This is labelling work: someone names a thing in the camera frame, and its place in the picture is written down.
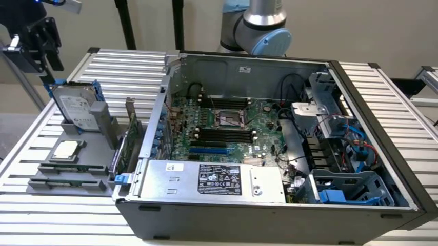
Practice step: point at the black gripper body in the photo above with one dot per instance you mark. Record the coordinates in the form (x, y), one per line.
(41, 33)

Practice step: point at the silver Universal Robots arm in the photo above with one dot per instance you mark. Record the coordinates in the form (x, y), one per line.
(263, 15)

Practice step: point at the hard disk in blue carrier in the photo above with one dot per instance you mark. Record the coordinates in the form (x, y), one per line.
(76, 105)

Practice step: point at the grey plastic disk bay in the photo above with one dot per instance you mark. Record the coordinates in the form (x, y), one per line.
(348, 185)

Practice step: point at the black stand pole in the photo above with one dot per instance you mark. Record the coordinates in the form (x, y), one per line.
(127, 24)
(177, 24)

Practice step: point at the silver CPU chip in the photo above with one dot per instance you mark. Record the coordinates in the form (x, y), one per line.
(67, 150)

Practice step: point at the grey parts rack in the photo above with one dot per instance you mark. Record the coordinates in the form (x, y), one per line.
(92, 143)

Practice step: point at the green graphics card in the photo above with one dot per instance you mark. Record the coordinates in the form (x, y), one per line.
(128, 143)

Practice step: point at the green RAM stick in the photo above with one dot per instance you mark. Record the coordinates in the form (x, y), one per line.
(69, 167)
(64, 183)

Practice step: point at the blue case latch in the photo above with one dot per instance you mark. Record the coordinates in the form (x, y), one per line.
(121, 179)

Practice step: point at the black RAM slot bank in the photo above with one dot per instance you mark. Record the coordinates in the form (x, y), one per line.
(226, 134)
(223, 102)

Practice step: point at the black expansion slot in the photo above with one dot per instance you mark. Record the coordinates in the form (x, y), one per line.
(207, 144)

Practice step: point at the CPU socket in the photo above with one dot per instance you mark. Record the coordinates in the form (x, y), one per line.
(228, 118)

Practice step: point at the blue expansion slot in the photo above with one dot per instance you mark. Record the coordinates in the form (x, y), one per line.
(208, 150)

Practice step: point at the green motherboard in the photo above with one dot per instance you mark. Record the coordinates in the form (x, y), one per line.
(232, 143)

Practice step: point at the silver power supply unit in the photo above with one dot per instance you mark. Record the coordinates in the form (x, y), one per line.
(212, 183)

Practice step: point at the gold chipset heatsink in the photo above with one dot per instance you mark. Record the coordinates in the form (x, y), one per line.
(254, 161)

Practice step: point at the metal drive cage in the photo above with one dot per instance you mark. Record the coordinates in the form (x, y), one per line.
(319, 110)

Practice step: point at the black fan shroud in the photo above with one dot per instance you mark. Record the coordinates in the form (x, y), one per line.
(322, 153)

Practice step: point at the black open PC case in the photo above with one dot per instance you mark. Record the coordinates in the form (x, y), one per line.
(259, 220)

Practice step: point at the aluminium side table frame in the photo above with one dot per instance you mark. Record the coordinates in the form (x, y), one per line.
(426, 85)

